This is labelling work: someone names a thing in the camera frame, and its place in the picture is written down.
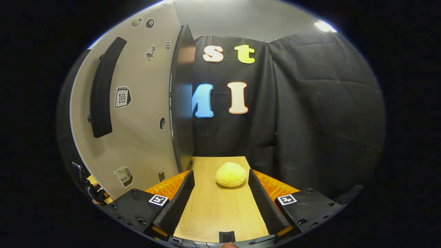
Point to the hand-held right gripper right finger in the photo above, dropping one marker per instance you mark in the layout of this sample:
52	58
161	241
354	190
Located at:
263	203

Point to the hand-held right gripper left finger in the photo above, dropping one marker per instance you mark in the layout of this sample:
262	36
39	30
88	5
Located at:
179	206

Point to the white cabinet door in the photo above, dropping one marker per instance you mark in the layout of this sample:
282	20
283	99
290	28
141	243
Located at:
144	120

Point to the black backdrop cloth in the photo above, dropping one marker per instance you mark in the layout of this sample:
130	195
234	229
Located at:
310	103

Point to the ceiling light panel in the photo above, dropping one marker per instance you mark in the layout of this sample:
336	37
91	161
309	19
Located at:
325	26

